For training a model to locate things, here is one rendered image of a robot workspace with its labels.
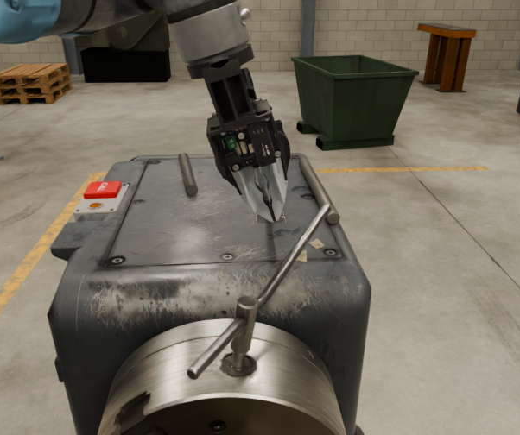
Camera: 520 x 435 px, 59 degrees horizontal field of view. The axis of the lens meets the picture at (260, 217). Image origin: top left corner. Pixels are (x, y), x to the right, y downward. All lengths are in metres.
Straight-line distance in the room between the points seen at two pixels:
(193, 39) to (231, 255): 0.34
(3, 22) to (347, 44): 10.29
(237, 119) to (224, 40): 0.08
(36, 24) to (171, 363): 0.37
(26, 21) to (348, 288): 0.49
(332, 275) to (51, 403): 1.83
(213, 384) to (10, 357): 2.17
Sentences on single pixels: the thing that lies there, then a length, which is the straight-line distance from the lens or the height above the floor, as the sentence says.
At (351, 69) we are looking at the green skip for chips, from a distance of 6.23.
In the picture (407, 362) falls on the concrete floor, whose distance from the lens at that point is 2.42.
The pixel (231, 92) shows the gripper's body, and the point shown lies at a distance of 0.49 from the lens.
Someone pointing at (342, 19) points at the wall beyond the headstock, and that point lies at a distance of 10.52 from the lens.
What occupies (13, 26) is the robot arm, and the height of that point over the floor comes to 1.59.
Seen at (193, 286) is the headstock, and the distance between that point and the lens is 0.65.
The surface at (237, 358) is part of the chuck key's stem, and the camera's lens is 0.53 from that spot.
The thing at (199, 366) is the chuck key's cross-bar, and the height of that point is 1.31.
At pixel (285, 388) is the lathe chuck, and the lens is 0.54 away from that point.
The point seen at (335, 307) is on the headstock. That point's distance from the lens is 0.66.
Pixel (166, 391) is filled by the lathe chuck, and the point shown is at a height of 1.23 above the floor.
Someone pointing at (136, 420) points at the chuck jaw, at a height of 1.20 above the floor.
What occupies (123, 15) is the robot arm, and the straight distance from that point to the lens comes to 0.52.
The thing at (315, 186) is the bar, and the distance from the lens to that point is 0.88.
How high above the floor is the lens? 1.61
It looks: 27 degrees down
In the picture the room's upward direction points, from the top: straight up
